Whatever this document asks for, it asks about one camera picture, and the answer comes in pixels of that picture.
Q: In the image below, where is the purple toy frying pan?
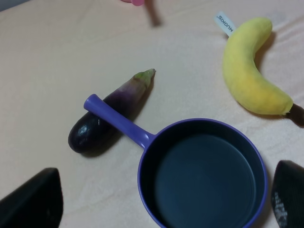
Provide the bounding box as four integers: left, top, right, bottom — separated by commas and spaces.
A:
84, 94, 268, 228

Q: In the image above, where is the yellow plush banana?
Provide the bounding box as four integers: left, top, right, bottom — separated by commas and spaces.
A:
222, 17, 304, 126

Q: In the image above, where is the dark purple toy eggplant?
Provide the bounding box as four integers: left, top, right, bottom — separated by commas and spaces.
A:
67, 68, 156, 154

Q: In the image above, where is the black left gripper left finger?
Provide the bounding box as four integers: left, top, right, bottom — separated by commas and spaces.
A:
0, 167, 63, 228

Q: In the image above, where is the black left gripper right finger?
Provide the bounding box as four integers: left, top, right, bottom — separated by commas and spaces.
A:
271, 160, 304, 228

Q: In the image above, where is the pink toy saucepan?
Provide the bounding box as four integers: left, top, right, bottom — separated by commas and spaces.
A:
121, 0, 145, 6

